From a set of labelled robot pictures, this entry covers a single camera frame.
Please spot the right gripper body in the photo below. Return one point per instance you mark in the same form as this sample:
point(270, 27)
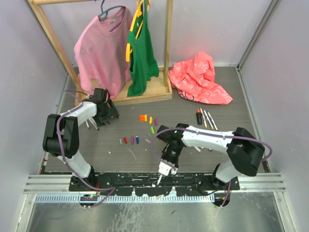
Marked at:
point(172, 154)

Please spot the yellow capped white pen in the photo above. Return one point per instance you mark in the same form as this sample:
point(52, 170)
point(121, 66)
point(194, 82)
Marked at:
point(204, 118)

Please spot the black highlighter body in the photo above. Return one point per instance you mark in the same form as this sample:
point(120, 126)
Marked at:
point(199, 117)

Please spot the yellow capped marker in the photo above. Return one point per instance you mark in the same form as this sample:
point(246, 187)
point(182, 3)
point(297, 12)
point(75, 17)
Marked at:
point(208, 119)

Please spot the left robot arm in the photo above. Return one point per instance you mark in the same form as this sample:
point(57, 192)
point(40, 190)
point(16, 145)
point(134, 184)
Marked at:
point(61, 136)

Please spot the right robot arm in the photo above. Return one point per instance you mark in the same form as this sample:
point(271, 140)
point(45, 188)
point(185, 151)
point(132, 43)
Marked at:
point(244, 152)

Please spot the wooden clothes rack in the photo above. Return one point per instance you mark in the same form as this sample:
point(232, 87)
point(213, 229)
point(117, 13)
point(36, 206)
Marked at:
point(158, 89)

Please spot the coral printed cloth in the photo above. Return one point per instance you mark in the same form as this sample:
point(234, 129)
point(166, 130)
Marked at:
point(195, 81)

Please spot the green tank top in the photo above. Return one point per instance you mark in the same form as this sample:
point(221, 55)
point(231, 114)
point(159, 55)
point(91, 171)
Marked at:
point(143, 65)

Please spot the pink t-shirt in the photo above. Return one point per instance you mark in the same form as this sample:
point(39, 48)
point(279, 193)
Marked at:
point(100, 53)

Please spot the yellow hanger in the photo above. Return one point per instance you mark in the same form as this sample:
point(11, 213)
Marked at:
point(135, 27)

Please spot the grey hanger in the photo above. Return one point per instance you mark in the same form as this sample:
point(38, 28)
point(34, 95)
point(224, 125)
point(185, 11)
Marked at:
point(105, 13)

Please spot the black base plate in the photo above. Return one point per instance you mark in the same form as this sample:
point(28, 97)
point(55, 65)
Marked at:
point(185, 184)

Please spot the slotted cable duct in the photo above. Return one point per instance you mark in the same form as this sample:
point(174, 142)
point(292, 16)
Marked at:
point(91, 198)

